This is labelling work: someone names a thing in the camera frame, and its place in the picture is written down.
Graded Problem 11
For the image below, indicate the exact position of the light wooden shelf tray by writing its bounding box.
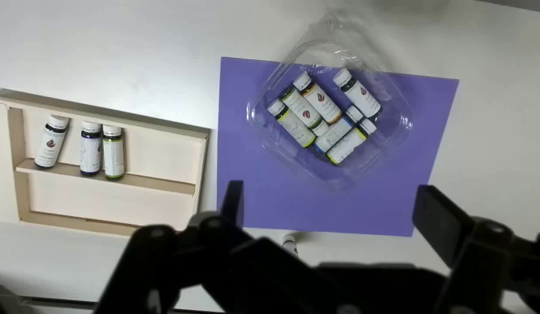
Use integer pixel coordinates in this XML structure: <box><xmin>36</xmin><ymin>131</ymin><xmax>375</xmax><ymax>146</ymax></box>
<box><xmin>0</xmin><ymin>89</ymin><xmax>209</xmax><ymax>233</ymax></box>

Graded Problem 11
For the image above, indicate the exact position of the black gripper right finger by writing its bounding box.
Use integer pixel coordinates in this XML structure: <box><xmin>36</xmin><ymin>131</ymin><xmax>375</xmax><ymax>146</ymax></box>
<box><xmin>412</xmin><ymin>185</ymin><xmax>473</xmax><ymax>267</ymax></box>

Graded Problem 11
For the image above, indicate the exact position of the purple paper sheet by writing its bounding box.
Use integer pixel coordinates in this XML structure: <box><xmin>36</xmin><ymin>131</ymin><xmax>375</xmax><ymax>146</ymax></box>
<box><xmin>216</xmin><ymin>57</ymin><xmax>457</xmax><ymax>235</ymax></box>

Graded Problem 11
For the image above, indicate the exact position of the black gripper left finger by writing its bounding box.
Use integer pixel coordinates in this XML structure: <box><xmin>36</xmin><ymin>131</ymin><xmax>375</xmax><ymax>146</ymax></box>
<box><xmin>220</xmin><ymin>179</ymin><xmax>244</xmax><ymax>226</ymax></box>

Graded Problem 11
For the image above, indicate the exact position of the white bottle dark red cap band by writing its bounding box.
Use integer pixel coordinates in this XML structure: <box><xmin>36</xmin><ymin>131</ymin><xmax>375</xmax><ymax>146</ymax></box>
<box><xmin>34</xmin><ymin>115</ymin><xmax>69</xmax><ymax>169</ymax></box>

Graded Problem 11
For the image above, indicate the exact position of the white bottle green band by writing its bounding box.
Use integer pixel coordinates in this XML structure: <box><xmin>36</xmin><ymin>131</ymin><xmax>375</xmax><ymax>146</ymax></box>
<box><xmin>102</xmin><ymin>125</ymin><xmax>125</xmax><ymax>179</ymax></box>

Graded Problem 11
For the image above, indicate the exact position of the bottle blue band in container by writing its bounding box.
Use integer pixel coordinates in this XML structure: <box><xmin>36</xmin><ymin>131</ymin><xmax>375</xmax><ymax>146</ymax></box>
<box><xmin>314</xmin><ymin>104</ymin><xmax>363</xmax><ymax>151</ymax></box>

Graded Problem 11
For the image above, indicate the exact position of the bottle yellow band in container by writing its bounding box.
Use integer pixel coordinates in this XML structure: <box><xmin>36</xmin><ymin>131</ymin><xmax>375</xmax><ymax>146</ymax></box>
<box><xmin>267</xmin><ymin>99</ymin><xmax>316</xmax><ymax>148</ymax></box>

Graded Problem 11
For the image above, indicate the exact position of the bottle dark green band container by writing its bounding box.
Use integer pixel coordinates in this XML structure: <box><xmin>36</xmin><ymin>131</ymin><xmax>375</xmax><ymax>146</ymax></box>
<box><xmin>333</xmin><ymin>68</ymin><xmax>382</xmax><ymax>118</ymax></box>

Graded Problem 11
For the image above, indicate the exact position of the clear plastic clamshell container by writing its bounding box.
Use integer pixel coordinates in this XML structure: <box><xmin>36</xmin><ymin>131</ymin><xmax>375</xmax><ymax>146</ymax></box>
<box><xmin>246</xmin><ymin>10</ymin><xmax>414</xmax><ymax>190</ymax></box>

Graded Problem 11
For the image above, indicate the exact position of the white bottle blue band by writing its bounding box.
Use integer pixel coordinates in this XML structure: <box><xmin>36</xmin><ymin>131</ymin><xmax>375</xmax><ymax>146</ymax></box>
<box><xmin>80</xmin><ymin>120</ymin><xmax>101</xmax><ymax>176</ymax></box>

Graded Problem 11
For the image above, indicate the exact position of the bottle yellow-green band in container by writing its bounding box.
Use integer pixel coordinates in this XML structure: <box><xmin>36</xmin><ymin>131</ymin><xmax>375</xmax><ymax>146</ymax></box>
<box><xmin>326</xmin><ymin>118</ymin><xmax>377</xmax><ymax>165</ymax></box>

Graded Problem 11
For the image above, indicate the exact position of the small white label bottle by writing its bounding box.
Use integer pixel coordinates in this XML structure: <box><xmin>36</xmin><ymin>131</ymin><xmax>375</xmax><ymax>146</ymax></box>
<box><xmin>281</xmin><ymin>233</ymin><xmax>298</xmax><ymax>254</ymax></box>

